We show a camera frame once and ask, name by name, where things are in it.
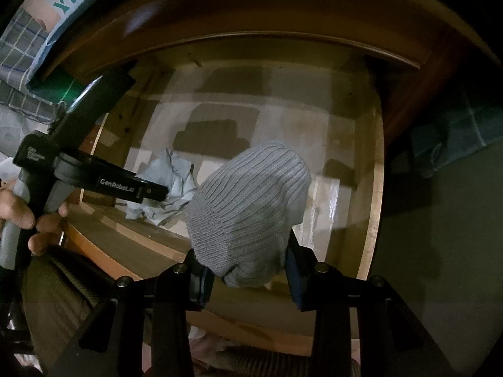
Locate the grey knitted underwear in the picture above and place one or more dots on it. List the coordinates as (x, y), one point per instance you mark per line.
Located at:
(243, 204)

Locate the wooden nightstand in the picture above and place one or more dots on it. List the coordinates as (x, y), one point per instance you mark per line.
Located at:
(235, 4)

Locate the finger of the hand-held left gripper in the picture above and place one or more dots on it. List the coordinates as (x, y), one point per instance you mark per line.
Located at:
(98, 102)
(118, 182)

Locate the person's left hand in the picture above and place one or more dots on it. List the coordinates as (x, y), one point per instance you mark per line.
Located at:
(19, 212)

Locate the light blue underwear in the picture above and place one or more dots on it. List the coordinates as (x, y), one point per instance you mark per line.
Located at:
(173, 188)

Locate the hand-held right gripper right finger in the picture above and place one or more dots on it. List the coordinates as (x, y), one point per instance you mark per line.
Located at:
(294, 279)

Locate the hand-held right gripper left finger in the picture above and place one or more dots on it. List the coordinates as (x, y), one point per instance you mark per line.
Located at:
(200, 282)

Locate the person's right leg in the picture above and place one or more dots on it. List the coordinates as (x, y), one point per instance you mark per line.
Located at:
(251, 365)

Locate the wooden drawer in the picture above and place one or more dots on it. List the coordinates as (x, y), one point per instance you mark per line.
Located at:
(275, 98)

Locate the white sheer cloth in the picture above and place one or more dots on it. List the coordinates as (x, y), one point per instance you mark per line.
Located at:
(11, 133)

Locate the grey plaid cloth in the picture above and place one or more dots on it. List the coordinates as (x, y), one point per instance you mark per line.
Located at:
(15, 47)

